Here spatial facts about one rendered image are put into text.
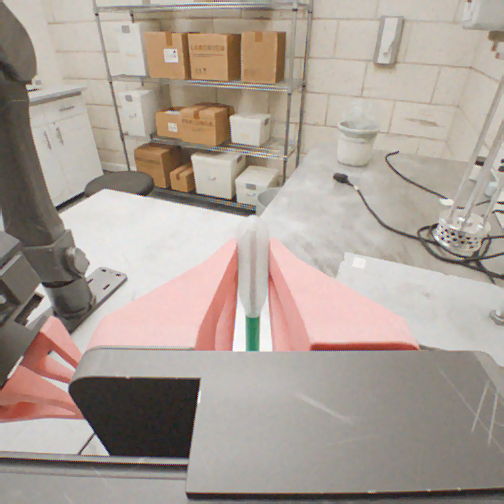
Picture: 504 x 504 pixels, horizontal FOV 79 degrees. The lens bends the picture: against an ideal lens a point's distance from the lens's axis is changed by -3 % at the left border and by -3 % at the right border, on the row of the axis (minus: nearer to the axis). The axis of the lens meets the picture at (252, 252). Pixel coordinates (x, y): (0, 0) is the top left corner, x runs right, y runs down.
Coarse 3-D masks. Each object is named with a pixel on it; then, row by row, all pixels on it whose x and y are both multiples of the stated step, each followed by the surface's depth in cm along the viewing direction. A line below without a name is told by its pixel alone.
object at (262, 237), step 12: (252, 216) 11; (264, 228) 11; (252, 240) 11; (264, 240) 11; (252, 252) 11; (264, 252) 11; (252, 264) 12; (264, 264) 12; (252, 276) 12; (264, 276) 12; (252, 288) 12; (264, 288) 13; (252, 300) 13; (264, 300) 13
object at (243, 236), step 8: (240, 224) 11; (248, 224) 11; (240, 232) 11; (248, 232) 11; (240, 240) 11; (248, 240) 11; (240, 248) 11; (248, 248) 11; (240, 256) 12; (248, 256) 11; (240, 264) 12; (248, 264) 12; (240, 272) 12; (248, 272) 12; (240, 280) 12; (248, 280) 12; (240, 288) 13; (248, 288) 12; (240, 296) 13; (248, 296) 13; (248, 304) 13
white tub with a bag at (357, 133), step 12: (348, 108) 101; (360, 108) 98; (372, 108) 99; (348, 120) 102; (360, 120) 99; (372, 120) 98; (348, 132) 102; (360, 132) 100; (372, 132) 100; (348, 144) 104; (360, 144) 103; (372, 144) 105; (348, 156) 107; (360, 156) 106
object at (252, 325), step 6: (246, 318) 14; (252, 318) 14; (258, 318) 14; (246, 324) 14; (252, 324) 14; (258, 324) 14; (246, 330) 14; (252, 330) 14; (258, 330) 14; (246, 336) 15; (252, 336) 14; (258, 336) 14; (246, 342) 15; (252, 342) 15; (258, 342) 15; (246, 348) 15; (252, 348) 15; (258, 348) 15
